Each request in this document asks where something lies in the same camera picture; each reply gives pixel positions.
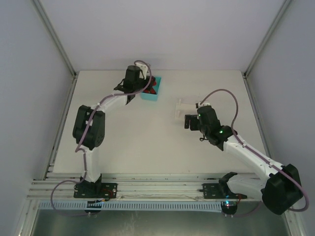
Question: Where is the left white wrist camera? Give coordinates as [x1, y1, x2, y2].
[134, 61, 151, 79]

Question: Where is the left aluminium corner post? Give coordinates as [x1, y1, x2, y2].
[31, 0, 78, 77]

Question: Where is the aluminium rail frame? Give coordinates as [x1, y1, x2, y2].
[27, 173, 224, 201]

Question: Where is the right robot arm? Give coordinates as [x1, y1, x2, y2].
[184, 106, 305, 215]

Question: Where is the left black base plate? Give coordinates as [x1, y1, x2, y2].
[73, 182, 118, 199]

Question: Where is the right aluminium corner post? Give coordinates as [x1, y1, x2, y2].
[243, 0, 293, 80]

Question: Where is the aluminium corner post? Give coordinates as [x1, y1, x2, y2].
[31, 0, 78, 77]
[243, 0, 293, 80]

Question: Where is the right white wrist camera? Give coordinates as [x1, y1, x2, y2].
[195, 101, 211, 109]

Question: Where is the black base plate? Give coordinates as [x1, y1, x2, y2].
[199, 183, 248, 200]
[73, 182, 118, 199]

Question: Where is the grey slotted cable duct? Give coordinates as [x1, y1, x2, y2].
[38, 201, 222, 213]

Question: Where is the teal plastic bin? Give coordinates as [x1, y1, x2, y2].
[140, 77, 161, 101]

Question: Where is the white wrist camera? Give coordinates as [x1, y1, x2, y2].
[195, 101, 211, 109]
[134, 61, 151, 79]

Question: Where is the white peg fixture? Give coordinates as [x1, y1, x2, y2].
[174, 98, 200, 123]

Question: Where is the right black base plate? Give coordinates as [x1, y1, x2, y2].
[199, 183, 248, 200]

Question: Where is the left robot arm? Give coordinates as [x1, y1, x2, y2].
[72, 60, 153, 198]

